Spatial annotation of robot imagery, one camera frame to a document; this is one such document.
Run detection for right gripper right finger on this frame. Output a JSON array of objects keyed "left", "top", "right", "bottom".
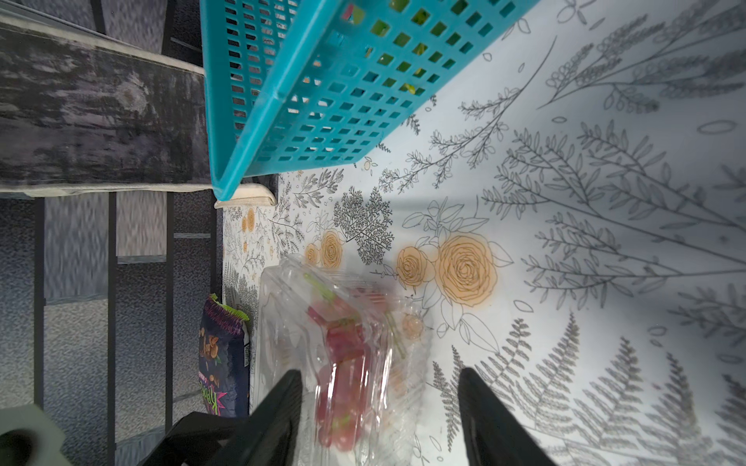
[{"left": 458, "top": 367, "right": 556, "bottom": 466}]

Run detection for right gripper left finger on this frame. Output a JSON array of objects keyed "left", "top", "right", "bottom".
[{"left": 141, "top": 369, "right": 303, "bottom": 466}]

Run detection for red grape bunch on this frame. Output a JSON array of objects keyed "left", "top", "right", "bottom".
[{"left": 303, "top": 273, "right": 408, "bottom": 452}]

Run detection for clear clamshell container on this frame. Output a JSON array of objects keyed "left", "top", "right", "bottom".
[{"left": 252, "top": 256, "right": 431, "bottom": 465}]

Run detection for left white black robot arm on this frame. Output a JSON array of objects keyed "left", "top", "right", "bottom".
[{"left": 1, "top": 404, "right": 71, "bottom": 466}]

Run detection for purple snack bag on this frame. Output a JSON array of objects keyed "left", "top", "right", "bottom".
[{"left": 198, "top": 294, "right": 250, "bottom": 417}]

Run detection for teal plastic basket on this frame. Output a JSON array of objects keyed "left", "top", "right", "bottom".
[{"left": 200, "top": 0, "right": 532, "bottom": 201}]

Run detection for green grape bunch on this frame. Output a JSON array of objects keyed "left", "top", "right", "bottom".
[{"left": 349, "top": 1, "right": 434, "bottom": 101}]

